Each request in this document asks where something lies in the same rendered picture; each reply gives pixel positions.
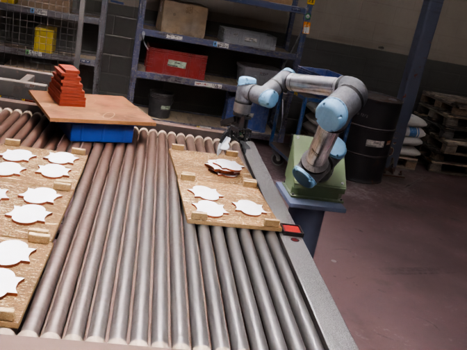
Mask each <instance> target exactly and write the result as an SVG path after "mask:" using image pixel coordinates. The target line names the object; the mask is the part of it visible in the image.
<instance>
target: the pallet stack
mask: <svg viewBox="0 0 467 350"><path fill-rule="evenodd" d="M434 99H436V100H435V102H433V101H434ZM454 102H455V103H454ZM419 104H420V105H418V108H417V111H414V115H416V116H418V117H419V118H421V119H423V120H425V121H426V123H427V126H424V127H421V128H422V129H423V130H424V132H425V133H426V135H425V136H424V137H420V139H421V140H422V141H423V143H422V144H420V145H418V146H414V147H415V148H416V149H417V150H419V152H420V153H421V155H420V156H415V157H416V158H417V159H418V162H417V163H418V164H424V165H428V166H427V168H426V170H427V171H429V172H435V173H440V174H449V175H455V176H465V177H467V97H463V96H458V95H452V94H444V93H438V92H430V91H424V90H423V94H422V96H421V99H420V103H419ZM441 167H450V168H456V169H465V171H464V173H459V172H449V171H443V170H441Z"/></svg>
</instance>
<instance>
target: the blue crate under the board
mask: <svg viewBox="0 0 467 350"><path fill-rule="evenodd" d="M56 123H57V125H58V126H59V127H60V129H61V130H62V131H63V133H64V134H65V135H66V136H67V138H68V139H69V140H70V141H71V142H121V143H132V140H133V130H134V126H136V125H123V124H90V123H74V122H56Z"/></svg>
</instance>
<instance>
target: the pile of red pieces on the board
mask: <svg viewBox="0 0 467 350"><path fill-rule="evenodd" d="M54 69H55V70H56V72H53V75H54V77H51V82H49V87H48V90H49V91H48V93H49V94H50V95H51V97H52V98H53V99H54V100H55V101H56V103H57V104H58V105H59V106H74V107H85V101H86V98H85V91H83V90H82V87H83V84H81V83H80V82H79V81H81V77H80V76H78V74H80V71H79V70H78V69H77V68H75V67H74V66H73V65H64V64H59V65H58V67H57V66H54Z"/></svg>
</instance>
